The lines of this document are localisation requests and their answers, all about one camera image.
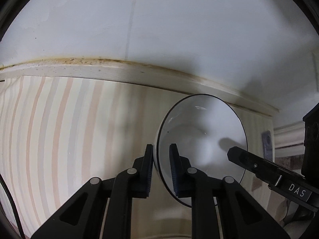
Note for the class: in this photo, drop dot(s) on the striped cat tablecloth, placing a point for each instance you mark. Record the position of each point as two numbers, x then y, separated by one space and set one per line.
62 129

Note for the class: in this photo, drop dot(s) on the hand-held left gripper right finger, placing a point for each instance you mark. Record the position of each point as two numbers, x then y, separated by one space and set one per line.
174 169

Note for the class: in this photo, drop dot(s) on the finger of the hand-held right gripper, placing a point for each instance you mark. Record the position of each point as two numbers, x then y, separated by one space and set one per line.
251 164

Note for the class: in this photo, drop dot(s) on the white bowl dark rim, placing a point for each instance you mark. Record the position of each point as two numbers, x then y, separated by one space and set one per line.
199 124

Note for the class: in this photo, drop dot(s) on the blue phone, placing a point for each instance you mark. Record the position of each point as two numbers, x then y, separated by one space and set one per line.
268 142

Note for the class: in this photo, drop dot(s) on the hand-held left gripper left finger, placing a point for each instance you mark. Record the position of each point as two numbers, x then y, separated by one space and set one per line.
149 169

